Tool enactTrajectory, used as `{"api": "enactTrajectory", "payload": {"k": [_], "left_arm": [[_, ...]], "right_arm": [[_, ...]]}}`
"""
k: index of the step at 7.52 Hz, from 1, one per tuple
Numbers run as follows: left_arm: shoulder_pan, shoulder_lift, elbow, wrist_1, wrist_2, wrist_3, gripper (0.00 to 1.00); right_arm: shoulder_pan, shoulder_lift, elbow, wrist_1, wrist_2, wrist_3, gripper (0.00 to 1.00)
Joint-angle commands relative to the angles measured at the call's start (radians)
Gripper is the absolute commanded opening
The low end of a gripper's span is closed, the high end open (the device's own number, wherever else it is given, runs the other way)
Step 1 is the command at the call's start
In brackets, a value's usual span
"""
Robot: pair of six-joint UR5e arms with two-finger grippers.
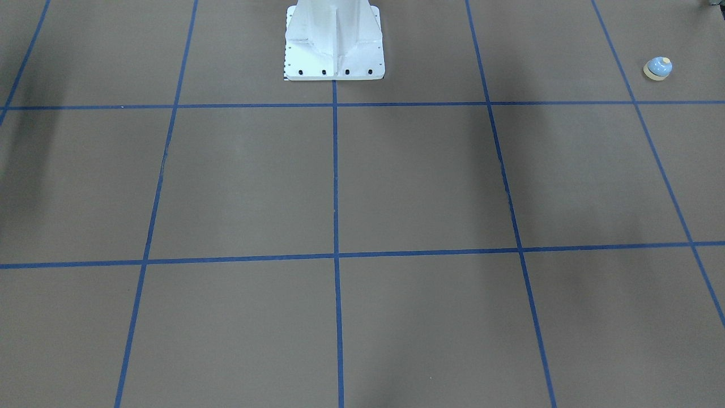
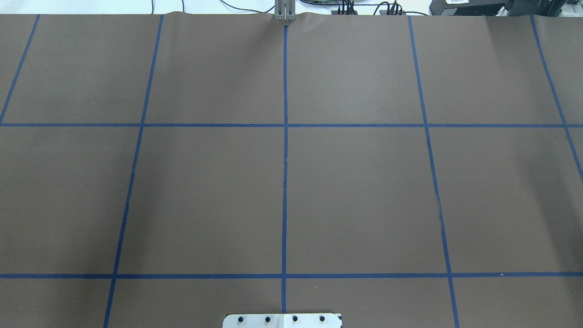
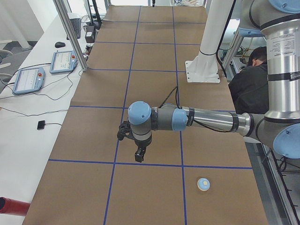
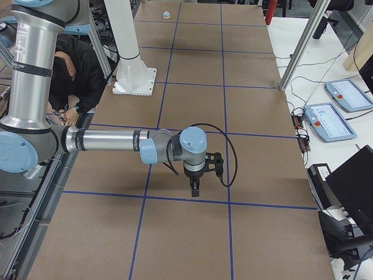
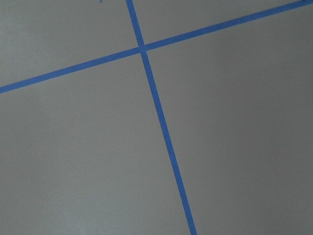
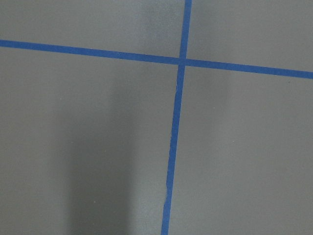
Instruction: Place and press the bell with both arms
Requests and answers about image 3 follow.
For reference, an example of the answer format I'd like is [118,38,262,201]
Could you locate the far blue teach pendant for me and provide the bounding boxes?
[49,51,78,74]

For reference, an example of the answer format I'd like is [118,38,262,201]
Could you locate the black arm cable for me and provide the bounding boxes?
[159,85,235,133]

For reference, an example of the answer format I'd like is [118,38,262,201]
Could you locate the white central pedestal column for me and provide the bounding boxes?
[185,0,236,83]

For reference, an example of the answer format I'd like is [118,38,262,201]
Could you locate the blue teach pendant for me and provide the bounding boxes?
[12,67,45,95]
[49,51,78,74]

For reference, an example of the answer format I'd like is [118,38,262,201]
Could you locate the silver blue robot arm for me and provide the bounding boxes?
[128,0,300,162]

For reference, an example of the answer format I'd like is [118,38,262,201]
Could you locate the person in black jacket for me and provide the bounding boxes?
[229,46,269,114]

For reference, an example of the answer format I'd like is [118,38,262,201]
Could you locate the aluminium frame post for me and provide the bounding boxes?
[53,0,88,72]

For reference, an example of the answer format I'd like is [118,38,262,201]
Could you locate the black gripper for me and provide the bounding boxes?
[135,140,150,162]

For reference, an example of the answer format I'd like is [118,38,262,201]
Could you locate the black keyboard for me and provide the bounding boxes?
[69,18,81,39]

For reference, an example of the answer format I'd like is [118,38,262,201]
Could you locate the red cylinder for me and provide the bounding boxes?
[0,197,30,216]

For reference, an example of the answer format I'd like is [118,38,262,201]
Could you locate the blue cream call bell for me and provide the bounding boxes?
[197,178,210,191]

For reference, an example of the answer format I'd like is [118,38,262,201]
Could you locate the near blue teach pendant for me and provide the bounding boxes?
[12,67,45,95]

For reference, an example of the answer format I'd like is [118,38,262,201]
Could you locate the black power adapter box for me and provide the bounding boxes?
[85,26,96,43]

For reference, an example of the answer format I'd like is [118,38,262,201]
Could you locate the small black square puck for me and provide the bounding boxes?
[37,120,45,130]

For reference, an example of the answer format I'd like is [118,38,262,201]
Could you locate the black computer mouse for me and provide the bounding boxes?
[54,42,66,48]

